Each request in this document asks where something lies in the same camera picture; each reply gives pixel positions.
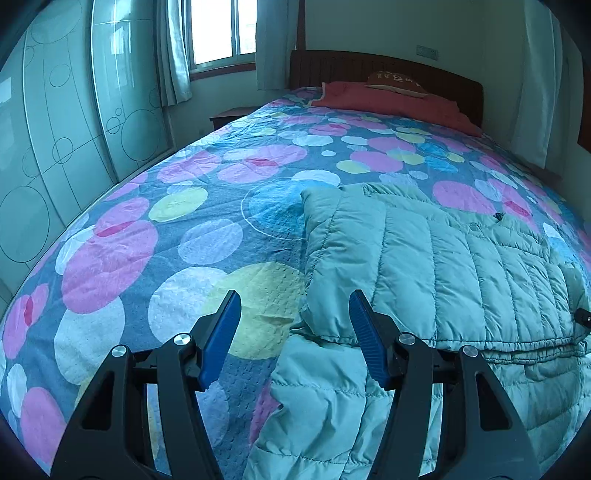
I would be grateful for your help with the light green puffer jacket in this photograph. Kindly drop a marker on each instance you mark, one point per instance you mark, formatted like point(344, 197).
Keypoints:
point(438, 277)

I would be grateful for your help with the red blanket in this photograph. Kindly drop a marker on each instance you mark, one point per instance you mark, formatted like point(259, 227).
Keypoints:
point(397, 108)

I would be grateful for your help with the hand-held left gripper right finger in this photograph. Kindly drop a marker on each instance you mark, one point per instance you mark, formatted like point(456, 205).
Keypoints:
point(367, 337)

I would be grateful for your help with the pale curtain beside wardrobe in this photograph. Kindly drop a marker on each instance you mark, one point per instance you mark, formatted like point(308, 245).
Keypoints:
point(175, 55)

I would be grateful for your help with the glass door wardrobe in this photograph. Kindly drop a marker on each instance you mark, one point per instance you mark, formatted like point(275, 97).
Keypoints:
point(69, 129)

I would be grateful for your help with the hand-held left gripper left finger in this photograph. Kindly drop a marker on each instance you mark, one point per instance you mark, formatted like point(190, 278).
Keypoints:
point(221, 339)

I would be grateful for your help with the white wall socket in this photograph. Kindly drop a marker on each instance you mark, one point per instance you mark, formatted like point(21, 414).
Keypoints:
point(427, 51)

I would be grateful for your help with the dark wooden furniture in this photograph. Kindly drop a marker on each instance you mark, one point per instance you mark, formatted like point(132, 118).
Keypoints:
point(585, 110)

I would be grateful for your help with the bed with polka-dot cover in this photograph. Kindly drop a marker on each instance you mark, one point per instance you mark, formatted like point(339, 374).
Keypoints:
point(161, 221)

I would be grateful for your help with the long white curtain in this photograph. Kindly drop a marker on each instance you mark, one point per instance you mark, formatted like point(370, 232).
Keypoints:
point(545, 83)

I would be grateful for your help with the brown printed pillow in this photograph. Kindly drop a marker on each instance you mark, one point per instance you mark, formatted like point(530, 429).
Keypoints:
point(397, 83)

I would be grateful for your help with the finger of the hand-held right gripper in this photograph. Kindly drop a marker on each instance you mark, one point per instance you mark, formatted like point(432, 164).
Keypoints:
point(584, 318)

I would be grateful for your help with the dark wooden headboard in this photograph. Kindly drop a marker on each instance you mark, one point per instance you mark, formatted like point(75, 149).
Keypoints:
point(332, 69)

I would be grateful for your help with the wooden nightstand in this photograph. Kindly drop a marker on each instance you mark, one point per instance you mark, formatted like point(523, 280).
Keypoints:
point(231, 117)

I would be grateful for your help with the window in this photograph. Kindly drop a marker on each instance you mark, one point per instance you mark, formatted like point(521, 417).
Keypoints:
point(221, 32)

